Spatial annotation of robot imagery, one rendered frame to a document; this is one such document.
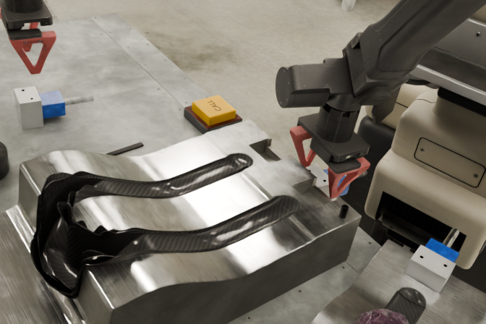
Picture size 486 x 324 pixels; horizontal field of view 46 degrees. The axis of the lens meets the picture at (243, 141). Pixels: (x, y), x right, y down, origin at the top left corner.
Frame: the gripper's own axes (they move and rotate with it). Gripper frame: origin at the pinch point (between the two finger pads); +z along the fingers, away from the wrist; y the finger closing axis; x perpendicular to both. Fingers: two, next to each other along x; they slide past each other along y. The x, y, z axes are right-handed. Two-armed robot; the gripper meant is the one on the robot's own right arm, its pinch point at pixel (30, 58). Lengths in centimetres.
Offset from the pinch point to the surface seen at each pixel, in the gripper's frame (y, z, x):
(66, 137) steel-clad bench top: 6.2, 12.6, 3.5
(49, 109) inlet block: 1.7, 9.4, 2.0
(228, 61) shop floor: -143, 93, 118
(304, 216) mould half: 45, 4, 26
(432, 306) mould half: 62, 8, 35
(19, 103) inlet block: 1.8, 7.3, -2.8
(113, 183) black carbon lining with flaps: 33.2, 1.5, 3.5
